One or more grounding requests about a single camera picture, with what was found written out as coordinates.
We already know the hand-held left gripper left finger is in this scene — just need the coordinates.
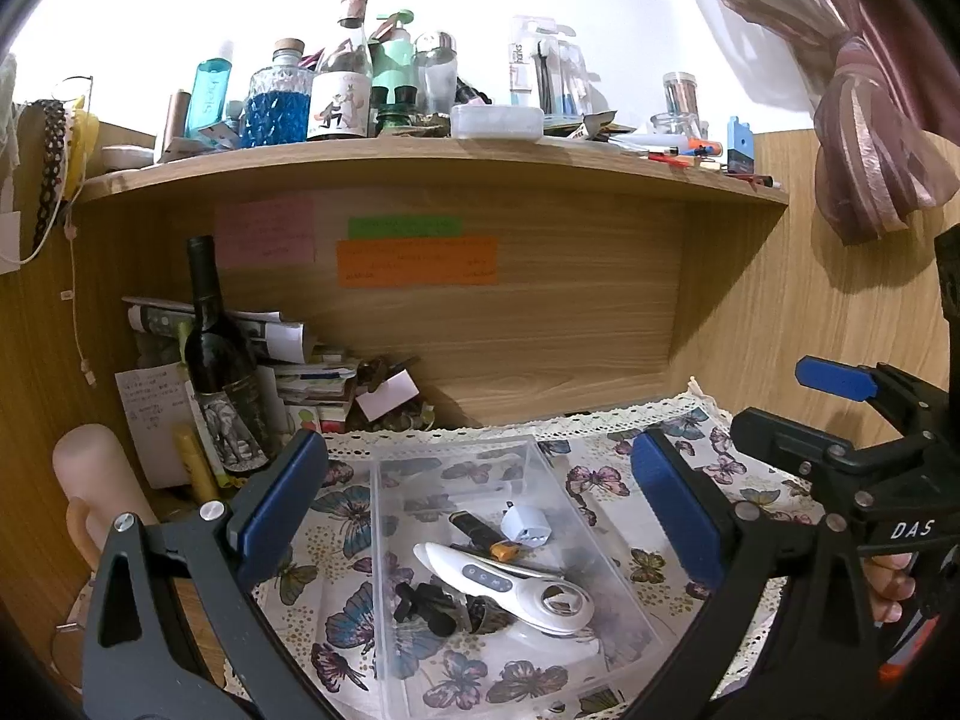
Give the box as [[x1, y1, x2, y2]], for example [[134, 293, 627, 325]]
[[81, 427, 353, 720]]

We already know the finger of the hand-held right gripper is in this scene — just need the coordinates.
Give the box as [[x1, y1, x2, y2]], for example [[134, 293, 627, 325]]
[[730, 405, 856, 500], [795, 356, 953, 428]]

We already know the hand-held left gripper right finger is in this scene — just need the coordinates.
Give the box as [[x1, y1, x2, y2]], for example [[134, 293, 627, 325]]
[[619, 427, 882, 720]]

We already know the clear plastic box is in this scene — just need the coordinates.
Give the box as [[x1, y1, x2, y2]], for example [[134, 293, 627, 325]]
[[370, 433, 665, 720]]

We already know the white charger plug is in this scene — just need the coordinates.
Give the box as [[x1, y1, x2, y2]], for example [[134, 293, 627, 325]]
[[501, 504, 550, 550]]

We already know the small black plastic piece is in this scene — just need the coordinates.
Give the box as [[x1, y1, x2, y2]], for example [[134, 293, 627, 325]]
[[394, 581, 462, 635]]

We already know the black orange lighter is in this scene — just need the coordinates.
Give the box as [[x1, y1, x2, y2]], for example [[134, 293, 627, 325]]
[[448, 510, 522, 562]]

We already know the white handheld device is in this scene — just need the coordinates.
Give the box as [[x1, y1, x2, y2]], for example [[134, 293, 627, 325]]
[[412, 542, 595, 635]]

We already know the dark metallic cylinder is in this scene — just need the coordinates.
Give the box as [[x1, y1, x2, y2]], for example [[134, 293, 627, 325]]
[[463, 592, 515, 635]]

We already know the person's right hand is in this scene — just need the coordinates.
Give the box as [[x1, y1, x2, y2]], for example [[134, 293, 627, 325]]
[[862, 551, 920, 627]]

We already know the butterfly print lace tablecloth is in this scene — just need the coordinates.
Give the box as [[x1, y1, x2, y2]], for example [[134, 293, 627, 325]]
[[225, 394, 826, 720]]

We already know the yellow tube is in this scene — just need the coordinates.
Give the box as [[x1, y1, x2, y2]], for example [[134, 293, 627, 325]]
[[172, 426, 222, 503]]

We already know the pile of papers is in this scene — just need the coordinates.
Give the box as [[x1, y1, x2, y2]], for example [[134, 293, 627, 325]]
[[124, 296, 440, 436]]

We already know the pink paper tag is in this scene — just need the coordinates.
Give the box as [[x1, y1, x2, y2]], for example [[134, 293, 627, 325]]
[[355, 369, 419, 421]]

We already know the white handwritten paper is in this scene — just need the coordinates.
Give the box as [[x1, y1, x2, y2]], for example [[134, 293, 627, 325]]
[[115, 364, 197, 492]]

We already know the dark wine bottle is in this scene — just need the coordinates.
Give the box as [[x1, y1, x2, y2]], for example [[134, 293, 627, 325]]
[[184, 235, 275, 477]]

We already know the pale pink cylinder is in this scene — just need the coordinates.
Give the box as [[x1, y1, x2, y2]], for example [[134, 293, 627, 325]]
[[51, 424, 158, 578]]

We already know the wooden shelf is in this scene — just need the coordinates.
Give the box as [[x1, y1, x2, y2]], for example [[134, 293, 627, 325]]
[[71, 136, 792, 428]]

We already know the small blue box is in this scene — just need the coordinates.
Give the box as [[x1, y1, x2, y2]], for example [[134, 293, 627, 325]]
[[724, 116, 755, 173]]

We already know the pink curtain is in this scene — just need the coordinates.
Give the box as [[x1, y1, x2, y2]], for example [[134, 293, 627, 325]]
[[667, 0, 960, 247]]

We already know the pink sticky note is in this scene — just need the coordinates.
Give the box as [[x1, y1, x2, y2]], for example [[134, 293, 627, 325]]
[[215, 196, 316, 269]]

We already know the orange sticky note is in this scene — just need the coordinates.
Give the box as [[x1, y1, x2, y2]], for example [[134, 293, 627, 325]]
[[336, 236, 500, 288]]

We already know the pile of pens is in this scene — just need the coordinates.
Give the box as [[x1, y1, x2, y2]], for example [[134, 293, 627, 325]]
[[607, 131, 785, 188]]

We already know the green sticky note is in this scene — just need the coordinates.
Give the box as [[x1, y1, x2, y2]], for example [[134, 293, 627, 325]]
[[347, 216, 464, 239]]

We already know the low glass jar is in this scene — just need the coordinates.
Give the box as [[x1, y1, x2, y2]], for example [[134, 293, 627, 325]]
[[649, 111, 710, 140]]

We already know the clear cylinder jar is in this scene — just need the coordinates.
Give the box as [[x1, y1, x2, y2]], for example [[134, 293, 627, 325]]
[[662, 71, 700, 117]]

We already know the white bowl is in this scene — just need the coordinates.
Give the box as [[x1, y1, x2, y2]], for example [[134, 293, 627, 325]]
[[100, 144, 158, 172]]

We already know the glass bottle with blue liquid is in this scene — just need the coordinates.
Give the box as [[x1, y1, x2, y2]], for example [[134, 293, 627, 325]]
[[241, 37, 314, 151]]

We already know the cardboard tube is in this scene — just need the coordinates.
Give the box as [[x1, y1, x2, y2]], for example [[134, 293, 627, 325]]
[[161, 90, 197, 155]]

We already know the dark green ink bottle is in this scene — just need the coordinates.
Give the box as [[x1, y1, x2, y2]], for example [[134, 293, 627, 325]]
[[375, 86, 419, 137]]

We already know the white label glass bottle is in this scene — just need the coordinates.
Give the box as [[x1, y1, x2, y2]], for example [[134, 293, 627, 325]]
[[307, 0, 374, 142]]

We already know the yellow cloth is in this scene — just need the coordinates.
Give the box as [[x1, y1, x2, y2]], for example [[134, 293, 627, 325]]
[[66, 109, 100, 200]]

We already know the teal plastic bottle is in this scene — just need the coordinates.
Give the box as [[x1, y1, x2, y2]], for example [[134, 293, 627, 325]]
[[191, 41, 235, 140]]

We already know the black lace ribbon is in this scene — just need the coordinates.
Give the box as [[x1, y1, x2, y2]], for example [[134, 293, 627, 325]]
[[30, 99, 68, 260]]

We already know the white rectangular container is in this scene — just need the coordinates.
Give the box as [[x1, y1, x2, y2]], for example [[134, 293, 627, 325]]
[[450, 103, 546, 140]]

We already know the toothbrush package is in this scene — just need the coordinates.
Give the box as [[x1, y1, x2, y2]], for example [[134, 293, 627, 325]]
[[510, 15, 590, 117]]

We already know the clear bottle with silver cap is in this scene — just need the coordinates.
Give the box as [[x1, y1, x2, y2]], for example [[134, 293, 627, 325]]
[[412, 31, 460, 117]]

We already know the mint green pump bottle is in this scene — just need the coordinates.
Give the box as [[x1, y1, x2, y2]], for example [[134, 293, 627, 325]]
[[371, 9, 417, 110]]

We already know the thin beaded cord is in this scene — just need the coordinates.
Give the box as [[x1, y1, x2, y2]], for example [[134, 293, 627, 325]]
[[64, 202, 98, 391]]

